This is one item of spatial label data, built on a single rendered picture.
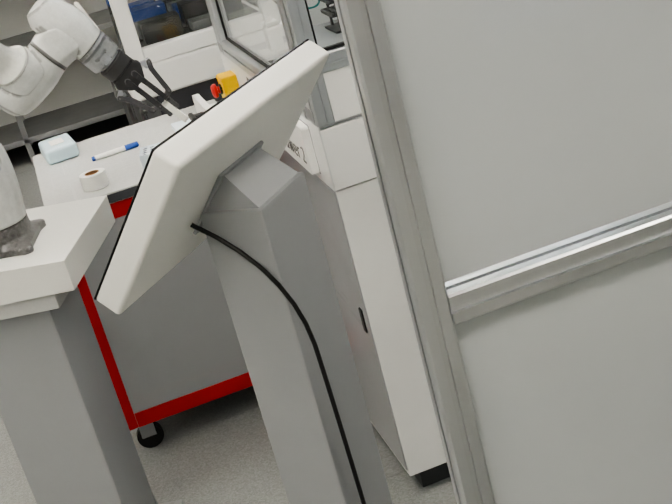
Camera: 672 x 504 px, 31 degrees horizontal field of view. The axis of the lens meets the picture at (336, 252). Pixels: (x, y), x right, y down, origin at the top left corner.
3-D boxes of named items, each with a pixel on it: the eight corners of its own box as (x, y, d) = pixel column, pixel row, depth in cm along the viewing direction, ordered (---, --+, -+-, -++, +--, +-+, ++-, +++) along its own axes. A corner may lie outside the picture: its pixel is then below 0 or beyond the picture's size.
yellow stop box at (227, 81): (225, 104, 328) (218, 79, 325) (220, 99, 334) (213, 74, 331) (243, 98, 328) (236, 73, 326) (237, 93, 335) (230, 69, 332)
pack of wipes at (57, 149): (81, 155, 346) (76, 141, 344) (49, 166, 344) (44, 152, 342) (72, 145, 359) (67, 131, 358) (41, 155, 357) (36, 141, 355)
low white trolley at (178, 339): (135, 461, 331) (45, 213, 303) (109, 372, 388) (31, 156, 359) (329, 389, 342) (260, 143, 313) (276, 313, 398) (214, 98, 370)
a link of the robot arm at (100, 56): (103, 33, 279) (123, 48, 281) (99, 28, 287) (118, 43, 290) (79, 63, 279) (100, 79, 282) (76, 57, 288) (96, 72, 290)
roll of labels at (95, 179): (79, 193, 311) (74, 179, 310) (89, 183, 318) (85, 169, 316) (103, 190, 309) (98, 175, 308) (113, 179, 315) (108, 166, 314)
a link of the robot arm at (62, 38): (99, 25, 288) (66, 68, 289) (46, -16, 281) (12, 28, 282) (105, 30, 278) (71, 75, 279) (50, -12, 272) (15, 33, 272)
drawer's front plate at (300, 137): (312, 175, 261) (300, 128, 256) (280, 145, 287) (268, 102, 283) (320, 173, 261) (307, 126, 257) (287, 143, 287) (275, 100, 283)
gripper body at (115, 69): (99, 77, 283) (130, 100, 286) (121, 48, 282) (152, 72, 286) (96, 71, 289) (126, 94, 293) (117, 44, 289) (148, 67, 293)
